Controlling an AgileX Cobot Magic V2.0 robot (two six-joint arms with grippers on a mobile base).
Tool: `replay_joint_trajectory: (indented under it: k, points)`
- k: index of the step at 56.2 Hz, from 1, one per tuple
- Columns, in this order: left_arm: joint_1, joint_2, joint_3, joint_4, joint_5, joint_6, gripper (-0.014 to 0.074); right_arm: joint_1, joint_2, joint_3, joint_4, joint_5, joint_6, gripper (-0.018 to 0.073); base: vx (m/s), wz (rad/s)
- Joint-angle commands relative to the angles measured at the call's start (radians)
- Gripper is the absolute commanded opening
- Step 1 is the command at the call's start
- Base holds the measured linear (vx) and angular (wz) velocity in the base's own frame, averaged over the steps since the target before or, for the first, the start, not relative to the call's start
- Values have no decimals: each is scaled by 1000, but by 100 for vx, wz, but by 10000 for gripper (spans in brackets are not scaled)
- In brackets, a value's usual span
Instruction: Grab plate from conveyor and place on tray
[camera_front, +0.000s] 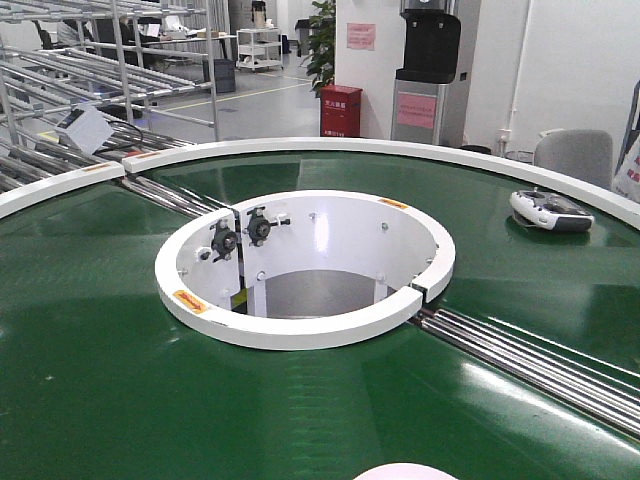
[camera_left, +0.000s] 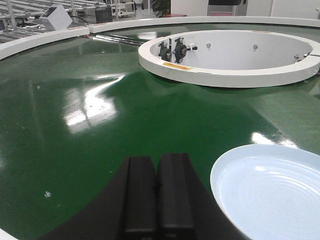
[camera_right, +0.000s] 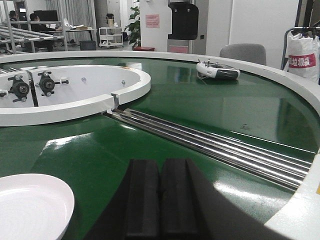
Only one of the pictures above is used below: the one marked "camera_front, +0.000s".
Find pink round plate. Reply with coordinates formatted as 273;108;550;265
354;462;447;480

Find white outer conveyor rim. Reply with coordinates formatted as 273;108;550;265
1;137;639;228

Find steel conveyor transfer rollers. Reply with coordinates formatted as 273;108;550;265
409;308;639;440

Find red fire extinguisher box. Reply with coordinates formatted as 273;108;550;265
320;85;363;138

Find black silver water dispenser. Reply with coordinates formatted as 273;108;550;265
391;1;466;148

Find green potted plant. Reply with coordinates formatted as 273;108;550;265
305;0;336;98

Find white shelf cart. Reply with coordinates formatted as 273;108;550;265
236;28;284;72

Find white grey remote controller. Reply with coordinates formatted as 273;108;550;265
509;190;595;232

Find metal roller rack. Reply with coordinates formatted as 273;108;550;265
1;1;217;192

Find grey control box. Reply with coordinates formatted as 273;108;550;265
54;103;114;154

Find grey chair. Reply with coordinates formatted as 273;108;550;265
533;129;613;190

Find white inner conveyor ring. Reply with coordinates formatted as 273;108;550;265
154;189;457;352

